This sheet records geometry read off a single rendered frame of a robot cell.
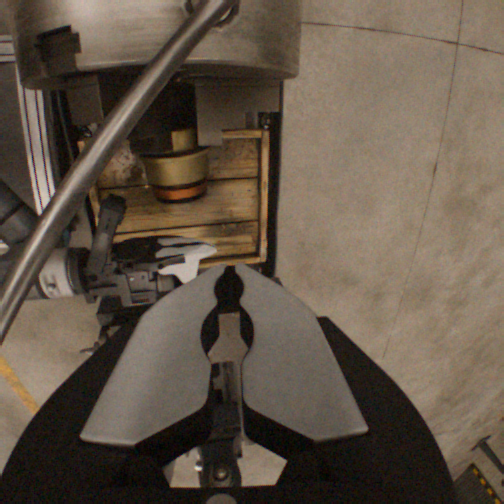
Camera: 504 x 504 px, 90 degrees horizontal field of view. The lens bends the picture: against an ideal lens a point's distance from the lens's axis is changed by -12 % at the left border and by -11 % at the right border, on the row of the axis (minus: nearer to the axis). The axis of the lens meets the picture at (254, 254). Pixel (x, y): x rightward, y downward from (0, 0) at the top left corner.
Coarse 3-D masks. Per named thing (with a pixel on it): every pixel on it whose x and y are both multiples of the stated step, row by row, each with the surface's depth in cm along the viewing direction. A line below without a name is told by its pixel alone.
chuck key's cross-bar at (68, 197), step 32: (224, 0) 13; (192, 32) 13; (160, 64) 12; (128, 96) 12; (128, 128) 12; (96, 160) 12; (64, 192) 11; (64, 224) 11; (32, 256) 11; (0, 288) 10; (0, 320) 10
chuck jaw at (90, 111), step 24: (48, 48) 19; (72, 48) 18; (72, 72) 20; (96, 72) 20; (72, 96) 22; (96, 96) 21; (120, 96) 23; (72, 120) 23; (96, 120) 22; (144, 120) 27; (168, 120) 31; (144, 144) 30; (168, 144) 32
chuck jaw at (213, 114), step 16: (208, 80) 32; (224, 80) 32; (240, 80) 32; (256, 80) 33; (272, 80) 33; (208, 96) 33; (224, 96) 33; (240, 96) 33; (256, 96) 34; (272, 96) 34; (208, 112) 33; (224, 112) 34; (240, 112) 34; (208, 128) 34; (224, 128) 35; (240, 128) 35; (208, 144) 35
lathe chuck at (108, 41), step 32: (32, 0) 17; (64, 0) 16; (96, 0) 16; (128, 0) 16; (160, 0) 17; (256, 0) 20; (288, 0) 22; (32, 32) 18; (96, 32) 17; (128, 32) 17; (160, 32) 18; (224, 32) 19; (256, 32) 21; (288, 32) 24; (32, 64) 19; (96, 64) 18; (128, 64) 19; (192, 64) 20; (224, 64) 21; (256, 64) 22; (288, 64) 25
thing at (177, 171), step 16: (176, 128) 37; (192, 128) 34; (176, 144) 33; (192, 144) 35; (144, 160) 34; (160, 160) 33; (176, 160) 33; (192, 160) 34; (160, 176) 34; (176, 176) 34; (192, 176) 35; (160, 192) 36; (176, 192) 36; (192, 192) 37
